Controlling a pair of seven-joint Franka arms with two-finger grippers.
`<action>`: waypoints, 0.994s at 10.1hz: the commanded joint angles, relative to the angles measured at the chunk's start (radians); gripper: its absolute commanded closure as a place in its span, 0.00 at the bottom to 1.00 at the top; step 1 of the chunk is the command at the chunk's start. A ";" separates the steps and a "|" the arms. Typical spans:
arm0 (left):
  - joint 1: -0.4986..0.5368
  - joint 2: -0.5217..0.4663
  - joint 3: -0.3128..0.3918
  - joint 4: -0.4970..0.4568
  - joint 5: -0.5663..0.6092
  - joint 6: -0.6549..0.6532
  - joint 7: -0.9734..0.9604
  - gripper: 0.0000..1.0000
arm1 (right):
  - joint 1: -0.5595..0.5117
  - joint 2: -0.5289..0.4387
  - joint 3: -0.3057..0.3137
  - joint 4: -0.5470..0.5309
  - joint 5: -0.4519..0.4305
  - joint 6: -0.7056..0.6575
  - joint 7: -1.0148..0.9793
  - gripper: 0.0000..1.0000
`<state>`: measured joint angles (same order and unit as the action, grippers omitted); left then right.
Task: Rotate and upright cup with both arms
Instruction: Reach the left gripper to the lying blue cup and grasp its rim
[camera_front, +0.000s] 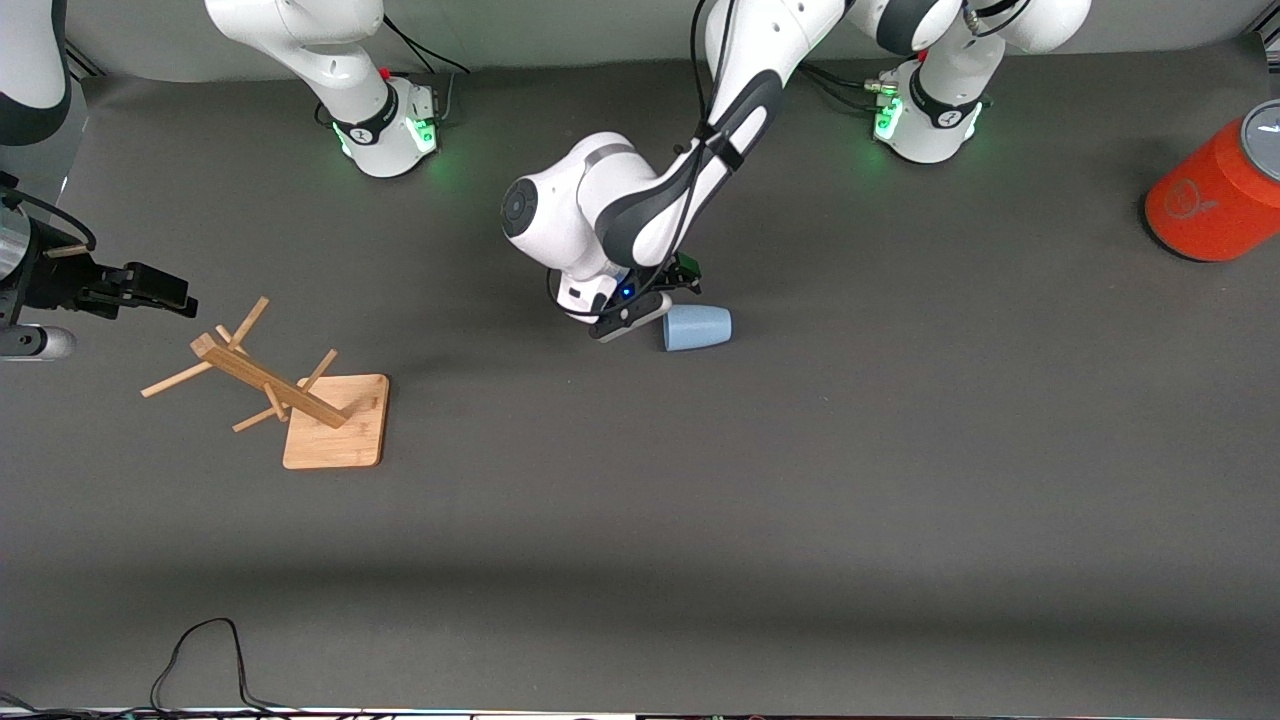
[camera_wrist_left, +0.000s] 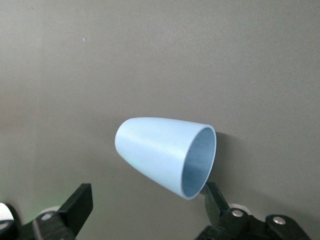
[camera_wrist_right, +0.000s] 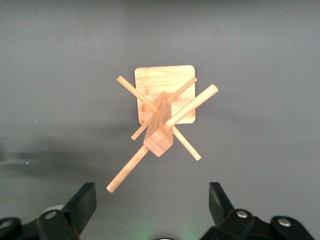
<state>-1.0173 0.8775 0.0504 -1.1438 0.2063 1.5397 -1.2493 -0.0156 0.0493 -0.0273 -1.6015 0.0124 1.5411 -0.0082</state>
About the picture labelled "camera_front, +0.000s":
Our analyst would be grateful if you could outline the light blue cup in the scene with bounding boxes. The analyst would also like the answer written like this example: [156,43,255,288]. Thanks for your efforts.
[662,305,733,353]

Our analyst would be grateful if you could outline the wooden mug tree stand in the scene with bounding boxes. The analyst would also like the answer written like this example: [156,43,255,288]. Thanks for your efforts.
[140,296,391,471]

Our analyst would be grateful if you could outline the orange can with grey lid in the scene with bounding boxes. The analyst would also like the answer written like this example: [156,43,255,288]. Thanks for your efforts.
[1145,98,1280,263]

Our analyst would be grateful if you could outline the black right arm wrist cable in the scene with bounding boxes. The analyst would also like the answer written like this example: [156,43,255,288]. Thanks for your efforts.
[0,185,98,251]

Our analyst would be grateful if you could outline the black arm wrist cable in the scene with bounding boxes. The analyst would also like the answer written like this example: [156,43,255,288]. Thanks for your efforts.
[655,0,746,291]
[0,185,98,251]

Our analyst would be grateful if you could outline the black left arm wrist cable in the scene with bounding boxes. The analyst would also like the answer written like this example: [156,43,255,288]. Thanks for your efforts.
[655,0,746,291]

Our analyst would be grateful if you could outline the black left arm base cables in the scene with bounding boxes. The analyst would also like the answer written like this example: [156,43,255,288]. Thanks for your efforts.
[800,62,891,111]

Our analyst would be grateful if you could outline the black arm base cables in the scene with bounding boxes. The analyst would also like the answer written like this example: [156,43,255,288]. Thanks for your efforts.
[800,62,891,111]
[383,15,473,76]

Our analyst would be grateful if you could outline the black right arm base cables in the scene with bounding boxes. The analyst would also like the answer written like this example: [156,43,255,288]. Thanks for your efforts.
[383,15,473,76]

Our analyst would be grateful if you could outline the thin black looped table cable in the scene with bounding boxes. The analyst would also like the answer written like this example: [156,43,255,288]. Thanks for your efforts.
[150,618,301,713]

